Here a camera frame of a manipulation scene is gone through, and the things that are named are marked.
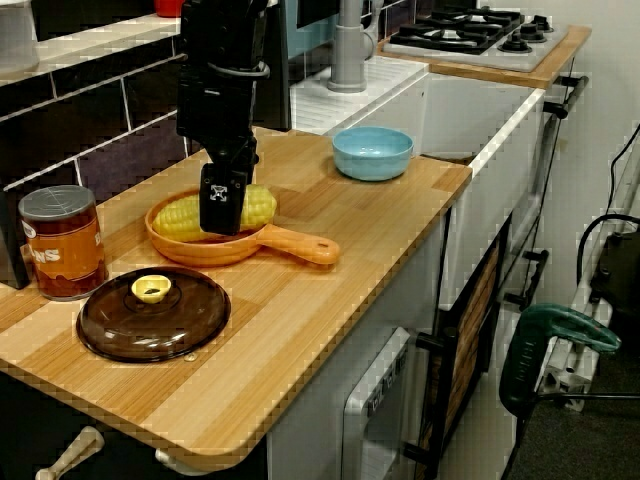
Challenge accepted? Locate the dark grey upright panel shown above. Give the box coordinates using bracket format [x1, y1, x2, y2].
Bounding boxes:
[267, 0, 292, 132]

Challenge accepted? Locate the white shelf ledge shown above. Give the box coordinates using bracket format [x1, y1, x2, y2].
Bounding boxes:
[0, 12, 184, 86]

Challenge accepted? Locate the black oven door handle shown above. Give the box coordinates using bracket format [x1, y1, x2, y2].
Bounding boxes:
[502, 73, 591, 309]

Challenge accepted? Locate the thick black cable loop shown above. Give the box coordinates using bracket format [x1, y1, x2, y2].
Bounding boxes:
[576, 213, 640, 301]

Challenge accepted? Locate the brown lid with yellow knob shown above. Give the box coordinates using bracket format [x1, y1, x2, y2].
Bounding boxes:
[75, 266, 232, 364]

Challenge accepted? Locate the grey dishwasher panel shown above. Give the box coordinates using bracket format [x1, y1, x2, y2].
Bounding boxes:
[343, 327, 414, 480]

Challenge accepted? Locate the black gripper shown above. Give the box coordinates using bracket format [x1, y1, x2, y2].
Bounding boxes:
[177, 62, 261, 236]

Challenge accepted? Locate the black side panel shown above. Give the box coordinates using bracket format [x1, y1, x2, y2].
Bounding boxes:
[0, 184, 31, 291]

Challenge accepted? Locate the grey toy faucet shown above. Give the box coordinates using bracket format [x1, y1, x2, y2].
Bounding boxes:
[327, 0, 386, 94]

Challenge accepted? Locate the white toy sink unit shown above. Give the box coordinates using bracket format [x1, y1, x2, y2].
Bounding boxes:
[289, 54, 546, 306]

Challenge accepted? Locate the white metal frame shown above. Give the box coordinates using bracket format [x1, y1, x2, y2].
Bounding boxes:
[532, 279, 616, 412]

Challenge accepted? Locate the yellow toy corn cob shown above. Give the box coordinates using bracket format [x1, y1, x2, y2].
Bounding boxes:
[152, 183, 278, 244]

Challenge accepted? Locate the orange toy frying pan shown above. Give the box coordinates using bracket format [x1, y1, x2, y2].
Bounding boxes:
[144, 187, 341, 268]

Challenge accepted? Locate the white peg handle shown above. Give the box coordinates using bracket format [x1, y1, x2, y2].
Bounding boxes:
[34, 425, 105, 480]

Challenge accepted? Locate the grey toy stove top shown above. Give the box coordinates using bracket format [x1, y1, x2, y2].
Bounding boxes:
[382, 4, 571, 71]

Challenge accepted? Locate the wood faced cabinet door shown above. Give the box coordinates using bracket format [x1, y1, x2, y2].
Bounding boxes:
[414, 234, 511, 480]

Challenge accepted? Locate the light blue bowl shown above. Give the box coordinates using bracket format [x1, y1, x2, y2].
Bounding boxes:
[332, 126, 415, 182]

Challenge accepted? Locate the brown beans can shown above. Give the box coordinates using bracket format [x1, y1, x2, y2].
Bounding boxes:
[18, 184, 108, 301]

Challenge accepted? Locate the small white container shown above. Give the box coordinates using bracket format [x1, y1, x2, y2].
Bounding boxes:
[0, 0, 41, 71]

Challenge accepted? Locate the teal plastic bin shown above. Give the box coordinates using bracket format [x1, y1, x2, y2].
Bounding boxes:
[287, 0, 341, 60]

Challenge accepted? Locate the thin black cable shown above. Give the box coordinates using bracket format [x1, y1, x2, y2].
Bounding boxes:
[608, 122, 640, 221]

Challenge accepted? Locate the white cabinet body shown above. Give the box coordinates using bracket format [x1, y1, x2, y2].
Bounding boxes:
[264, 214, 451, 480]

